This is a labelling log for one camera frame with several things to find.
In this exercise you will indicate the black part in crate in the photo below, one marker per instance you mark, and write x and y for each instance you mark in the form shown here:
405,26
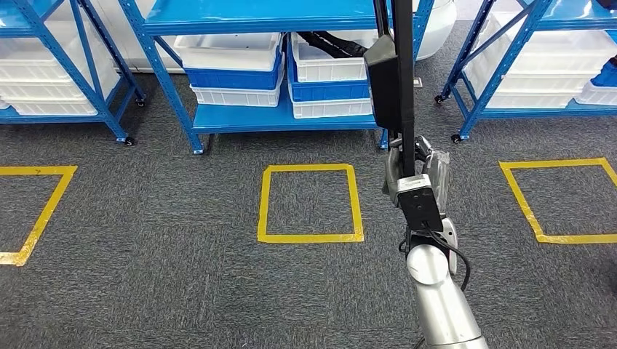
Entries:
337,46

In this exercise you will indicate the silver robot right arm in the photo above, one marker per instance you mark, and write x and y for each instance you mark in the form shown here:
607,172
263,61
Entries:
438,298

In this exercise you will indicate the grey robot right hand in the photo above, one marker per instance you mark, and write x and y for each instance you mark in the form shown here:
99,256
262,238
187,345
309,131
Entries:
436,168

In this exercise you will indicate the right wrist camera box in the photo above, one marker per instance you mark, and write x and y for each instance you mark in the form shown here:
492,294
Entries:
419,202

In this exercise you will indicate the small floor outlet plate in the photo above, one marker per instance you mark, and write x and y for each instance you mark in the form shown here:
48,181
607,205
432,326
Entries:
418,82

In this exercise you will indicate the black plastic panel part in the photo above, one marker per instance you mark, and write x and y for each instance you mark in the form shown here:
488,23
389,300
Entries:
402,72

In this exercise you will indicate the blue metal shelf rack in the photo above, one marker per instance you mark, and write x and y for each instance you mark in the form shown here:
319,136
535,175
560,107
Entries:
91,82
578,9
250,12

